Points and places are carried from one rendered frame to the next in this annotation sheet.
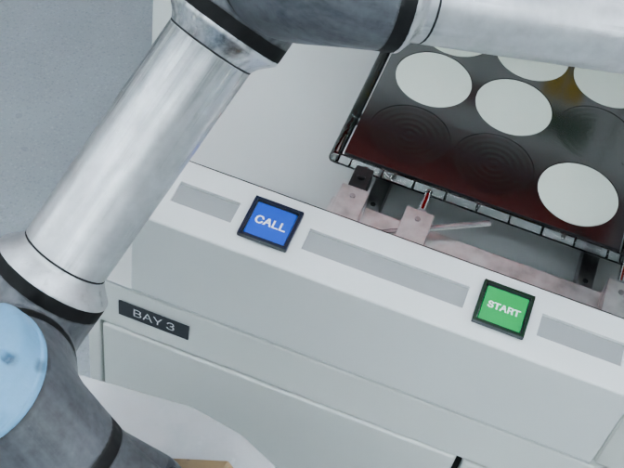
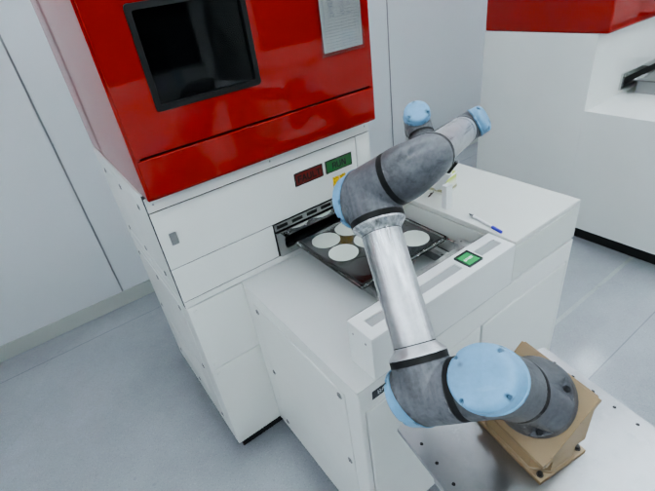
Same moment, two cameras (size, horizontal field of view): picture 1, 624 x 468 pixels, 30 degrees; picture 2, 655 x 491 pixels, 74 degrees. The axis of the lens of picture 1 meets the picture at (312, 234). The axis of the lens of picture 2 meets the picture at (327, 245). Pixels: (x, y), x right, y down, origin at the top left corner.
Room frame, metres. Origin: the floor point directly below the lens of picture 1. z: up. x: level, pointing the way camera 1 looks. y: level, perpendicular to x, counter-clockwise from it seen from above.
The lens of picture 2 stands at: (0.27, 0.73, 1.70)
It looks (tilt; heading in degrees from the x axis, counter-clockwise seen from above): 32 degrees down; 317
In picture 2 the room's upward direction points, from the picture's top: 8 degrees counter-clockwise
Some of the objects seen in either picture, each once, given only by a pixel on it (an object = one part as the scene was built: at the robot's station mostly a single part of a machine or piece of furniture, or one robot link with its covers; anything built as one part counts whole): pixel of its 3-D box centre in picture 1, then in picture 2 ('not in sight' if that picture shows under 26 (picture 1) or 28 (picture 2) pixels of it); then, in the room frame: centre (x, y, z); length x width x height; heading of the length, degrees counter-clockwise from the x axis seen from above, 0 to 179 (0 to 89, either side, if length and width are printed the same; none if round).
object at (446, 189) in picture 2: not in sight; (443, 188); (0.94, -0.44, 1.03); 0.06 x 0.04 x 0.13; 169
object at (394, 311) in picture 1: (377, 306); (437, 299); (0.75, -0.09, 0.89); 0.55 x 0.09 x 0.14; 79
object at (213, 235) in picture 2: not in sight; (280, 207); (1.35, -0.07, 1.02); 0.82 x 0.03 x 0.40; 79
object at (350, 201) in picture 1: (344, 217); not in sight; (0.86, -0.03, 0.89); 0.08 x 0.03 x 0.03; 169
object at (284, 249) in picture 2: not in sight; (328, 221); (1.30, -0.24, 0.89); 0.44 x 0.02 x 0.10; 79
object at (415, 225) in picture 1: (409, 241); not in sight; (0.84, -0.11, 0.89); 0.08 x 0.03 x 0.03; 169
